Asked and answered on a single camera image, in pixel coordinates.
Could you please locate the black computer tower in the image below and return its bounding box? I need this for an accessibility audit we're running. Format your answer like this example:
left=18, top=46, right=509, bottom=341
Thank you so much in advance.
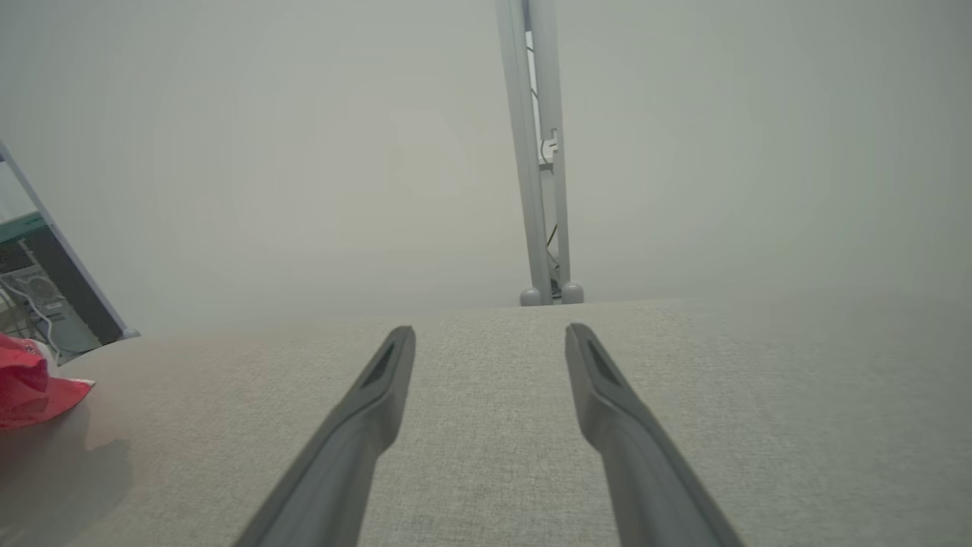
left=0, top=213, right=126, bottom=365

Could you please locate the grey double-bar frame post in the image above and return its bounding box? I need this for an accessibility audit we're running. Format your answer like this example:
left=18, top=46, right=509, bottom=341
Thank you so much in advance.
left=495, top=0, right=585, bottom=307

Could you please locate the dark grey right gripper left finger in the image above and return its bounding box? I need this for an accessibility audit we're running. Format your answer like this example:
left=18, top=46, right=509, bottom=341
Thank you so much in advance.
left=232, top=325, right=417, bottom=547

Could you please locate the grey fabric padded surface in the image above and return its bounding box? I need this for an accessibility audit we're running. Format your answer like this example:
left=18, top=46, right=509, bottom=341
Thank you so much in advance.
left=0, top=296, right=972, bottom=547

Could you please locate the white cable bundle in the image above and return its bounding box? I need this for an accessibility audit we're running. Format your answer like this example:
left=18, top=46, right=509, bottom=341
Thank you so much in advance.
left=0, top=277, right=62, bottom=358

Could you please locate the red jersey with striped trim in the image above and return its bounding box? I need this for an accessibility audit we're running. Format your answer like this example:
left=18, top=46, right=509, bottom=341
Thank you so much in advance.
left=0, top=333, right=96, bottom=431

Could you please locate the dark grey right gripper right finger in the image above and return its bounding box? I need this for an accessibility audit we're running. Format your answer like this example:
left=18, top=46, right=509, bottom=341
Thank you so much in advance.
left=565, top=323, right=746, bottom=547

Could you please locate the slanted grey frame bar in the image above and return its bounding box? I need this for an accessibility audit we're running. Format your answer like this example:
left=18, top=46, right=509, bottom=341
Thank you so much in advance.
left=0, top=141, right=141, bottom=340

